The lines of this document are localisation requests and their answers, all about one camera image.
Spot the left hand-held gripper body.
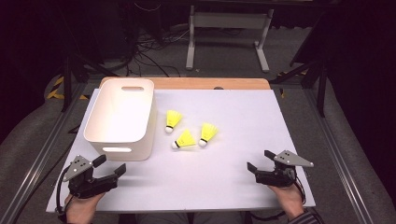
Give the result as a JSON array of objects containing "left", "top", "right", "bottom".
[{"left": 63, "top": 154, "right": 120, "bottom": 200}]

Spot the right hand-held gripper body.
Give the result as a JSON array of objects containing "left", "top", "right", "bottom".
[{"left": 255, "top": 149, "right": 315, "bottom": 189}]

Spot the white plastic storage bin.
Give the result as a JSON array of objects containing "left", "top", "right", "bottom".
[{"left": 83, "top": 77, "right": 158, "bottom": 162}]

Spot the yellow shuttlecock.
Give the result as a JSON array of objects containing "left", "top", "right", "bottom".
[
  {"left": 164, "top": 109, "right": 184, "bottom": 134},
  {"left": 171, "top": 129, "right": 197, "bottom": 150},
  {"left": 198, "top": 121, "right": 219, "bottom": 148}
]

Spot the person's right hand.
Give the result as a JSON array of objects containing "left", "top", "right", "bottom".
[{"left": 268, "top": 183, "right": 304, "bottom": 220}]

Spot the person's left hand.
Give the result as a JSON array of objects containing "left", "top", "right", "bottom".
[{"left": 64, "top": 191, "right": 106, "bottom": 224}]

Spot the white board sheet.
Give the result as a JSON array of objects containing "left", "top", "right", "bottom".
[{"left": 46, "top": 88, "right": 316, "bottom": 214}]

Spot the yellow black hazard tape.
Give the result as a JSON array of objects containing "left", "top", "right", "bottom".
[{"left": 46, "top": 76, "right": 90, "bottom": 101}]

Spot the black metal stand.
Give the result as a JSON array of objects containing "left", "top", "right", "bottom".
[{"left": 269, "top": 12, "right": 331, "bottom": 119}]

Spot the black tripod stand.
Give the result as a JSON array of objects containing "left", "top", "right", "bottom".
[{"left": 60, "top": 52, "right": 120, "bottom": 113}]

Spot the right hand-held gripper black cable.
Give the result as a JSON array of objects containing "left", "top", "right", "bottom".
[{"left": 248, "top": 175, "right": 307, "bottom": 222}]

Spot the aluminium floor rail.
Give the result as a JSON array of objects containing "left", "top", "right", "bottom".
[
  {"left": 0, "top": 80, "right": 92, "bottom": 224},
  {"left": 303, "top": 88, "right": 375, "bottom": 224}
]

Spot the black floor cables bundle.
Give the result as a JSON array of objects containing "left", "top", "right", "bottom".
[{"left": 102, "top": 27, "right": 191, "bottom": 78}]

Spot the white metal stand frame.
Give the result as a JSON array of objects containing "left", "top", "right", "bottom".
[{"left": 185, "top": 5, "right": 275, "bottom": 73}]

